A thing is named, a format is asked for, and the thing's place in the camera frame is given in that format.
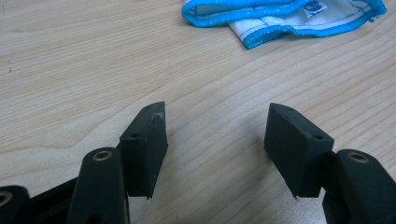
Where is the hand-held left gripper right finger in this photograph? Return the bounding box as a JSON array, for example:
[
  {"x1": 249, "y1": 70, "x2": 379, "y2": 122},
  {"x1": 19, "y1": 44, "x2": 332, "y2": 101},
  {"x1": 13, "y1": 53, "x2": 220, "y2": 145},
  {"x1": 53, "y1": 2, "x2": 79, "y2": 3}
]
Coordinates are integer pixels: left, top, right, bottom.
[{"x1": 263, "y1": 102, "x2": 335, "y2": 200}]

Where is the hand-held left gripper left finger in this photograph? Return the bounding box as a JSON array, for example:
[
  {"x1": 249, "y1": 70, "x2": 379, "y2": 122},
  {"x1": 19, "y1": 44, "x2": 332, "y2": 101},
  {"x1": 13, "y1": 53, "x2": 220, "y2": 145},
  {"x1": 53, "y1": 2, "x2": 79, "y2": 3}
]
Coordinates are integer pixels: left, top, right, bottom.
[{"x1": 119, "y1": 101, "x2": 169, "y2": 200}]

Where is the white cloth with blue trim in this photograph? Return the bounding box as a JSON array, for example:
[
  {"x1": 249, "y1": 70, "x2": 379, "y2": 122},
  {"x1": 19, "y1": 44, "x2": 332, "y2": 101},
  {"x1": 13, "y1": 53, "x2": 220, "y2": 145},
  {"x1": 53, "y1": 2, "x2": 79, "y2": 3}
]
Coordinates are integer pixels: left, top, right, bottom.
[{"x1": 181, "y1": 0, "x2": 388, "y2": 50}]

